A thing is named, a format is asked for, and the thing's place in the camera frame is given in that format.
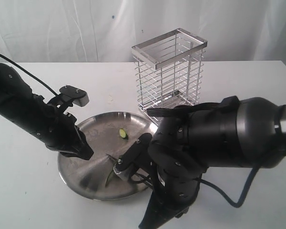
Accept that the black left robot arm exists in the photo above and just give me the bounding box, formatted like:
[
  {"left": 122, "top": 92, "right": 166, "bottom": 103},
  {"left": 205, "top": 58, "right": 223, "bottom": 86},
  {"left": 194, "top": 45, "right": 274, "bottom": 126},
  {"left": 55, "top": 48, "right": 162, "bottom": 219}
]
[{"left": 0, "top": 63, "right": 94, "bottom": 160}]

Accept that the chrome wire utensil holder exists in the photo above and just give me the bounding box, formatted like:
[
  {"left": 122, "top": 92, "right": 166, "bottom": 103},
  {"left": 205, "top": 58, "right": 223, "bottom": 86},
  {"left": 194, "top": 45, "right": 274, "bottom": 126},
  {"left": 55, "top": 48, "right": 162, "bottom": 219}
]
[{"left": 132, "top": 28, "right": 208, "bottom": 112}]

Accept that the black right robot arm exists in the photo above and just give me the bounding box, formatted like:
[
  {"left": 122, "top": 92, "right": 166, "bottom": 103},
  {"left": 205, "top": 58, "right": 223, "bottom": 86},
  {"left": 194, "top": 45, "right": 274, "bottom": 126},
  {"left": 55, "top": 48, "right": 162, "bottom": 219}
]
[{"left": 139, "top": 96, "right": 286, "bottom": 229}]

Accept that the black handled knife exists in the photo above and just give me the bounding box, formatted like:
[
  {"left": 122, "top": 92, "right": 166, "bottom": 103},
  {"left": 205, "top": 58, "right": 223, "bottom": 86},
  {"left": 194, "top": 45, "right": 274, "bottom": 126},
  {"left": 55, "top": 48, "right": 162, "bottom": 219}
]
[{"left": 107, "top": 154, "right": 118, "bottom": 164}]

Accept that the white backdrop curtain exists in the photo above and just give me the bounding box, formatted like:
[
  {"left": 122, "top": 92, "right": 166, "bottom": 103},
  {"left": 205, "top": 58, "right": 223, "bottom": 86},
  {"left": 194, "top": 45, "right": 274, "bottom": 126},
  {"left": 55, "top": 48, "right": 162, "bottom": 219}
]
[{"left": 0, "top": 0, "right": 286, "bottom": 65}]

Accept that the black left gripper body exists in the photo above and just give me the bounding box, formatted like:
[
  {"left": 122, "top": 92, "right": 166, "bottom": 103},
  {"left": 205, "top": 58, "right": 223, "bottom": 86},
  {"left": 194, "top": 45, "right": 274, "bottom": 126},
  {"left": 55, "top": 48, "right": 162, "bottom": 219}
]
[{"left": 33, "top": 113, "right": 76, "bottom": 151}]

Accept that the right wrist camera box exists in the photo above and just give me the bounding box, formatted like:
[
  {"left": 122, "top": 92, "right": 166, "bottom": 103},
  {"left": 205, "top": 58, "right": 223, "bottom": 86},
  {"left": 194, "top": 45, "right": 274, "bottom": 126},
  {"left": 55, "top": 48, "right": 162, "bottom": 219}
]
[{"left": 113, "top": 133, "right": 152, "bottom": 181}]

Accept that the green cucumber slice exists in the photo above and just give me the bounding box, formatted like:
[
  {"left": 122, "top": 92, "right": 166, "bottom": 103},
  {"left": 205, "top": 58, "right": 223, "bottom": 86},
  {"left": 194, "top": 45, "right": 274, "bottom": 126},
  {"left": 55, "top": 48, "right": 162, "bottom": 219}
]
[{"left": 119, "top": 128, "right": 128, "bottom": 139}]

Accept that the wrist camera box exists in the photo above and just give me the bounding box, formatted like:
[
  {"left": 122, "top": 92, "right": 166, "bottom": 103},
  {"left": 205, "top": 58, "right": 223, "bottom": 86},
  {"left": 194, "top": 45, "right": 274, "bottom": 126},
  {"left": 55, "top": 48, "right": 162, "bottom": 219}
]
[
  {"left": 59, "top": 85, "right": 89, "bottom": 107},
  {"left": 113, "top": 133, "right": 152, "bottom": 181}
]

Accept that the round steel plate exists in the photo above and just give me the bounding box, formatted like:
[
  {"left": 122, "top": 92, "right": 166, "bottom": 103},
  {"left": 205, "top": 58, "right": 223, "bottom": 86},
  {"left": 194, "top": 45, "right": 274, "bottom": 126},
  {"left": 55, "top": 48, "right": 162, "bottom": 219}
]
[{"left": 58, "top": 112, "right": 157, "bottom": 201}]

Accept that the black cable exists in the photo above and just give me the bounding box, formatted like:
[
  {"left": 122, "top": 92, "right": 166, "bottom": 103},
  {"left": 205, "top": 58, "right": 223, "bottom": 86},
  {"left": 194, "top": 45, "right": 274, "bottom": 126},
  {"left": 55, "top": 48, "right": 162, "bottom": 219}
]
[{"left": 0, "top": 50, "right": 60, "bottom": 96}]

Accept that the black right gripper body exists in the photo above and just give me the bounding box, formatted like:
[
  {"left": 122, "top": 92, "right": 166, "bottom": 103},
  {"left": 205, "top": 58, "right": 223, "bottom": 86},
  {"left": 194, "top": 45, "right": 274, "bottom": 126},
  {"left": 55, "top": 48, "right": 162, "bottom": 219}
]
[{"left": 143, "top": 157, "right": 203, "bottom": 210}]

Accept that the green chili pepper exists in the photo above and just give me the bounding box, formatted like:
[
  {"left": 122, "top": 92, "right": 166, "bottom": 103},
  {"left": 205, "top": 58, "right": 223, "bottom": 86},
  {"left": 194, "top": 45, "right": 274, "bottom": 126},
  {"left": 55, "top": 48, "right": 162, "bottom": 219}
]
[{"left": 104, "top": 165, "right": 115, "bottom": 187}]

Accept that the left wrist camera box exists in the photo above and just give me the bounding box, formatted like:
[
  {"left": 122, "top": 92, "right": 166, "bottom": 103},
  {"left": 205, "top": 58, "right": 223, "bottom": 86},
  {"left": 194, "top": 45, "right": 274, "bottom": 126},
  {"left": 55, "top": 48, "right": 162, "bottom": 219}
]
[{"left": 59, "top": 85, "right": 89, "bottom": 107}]

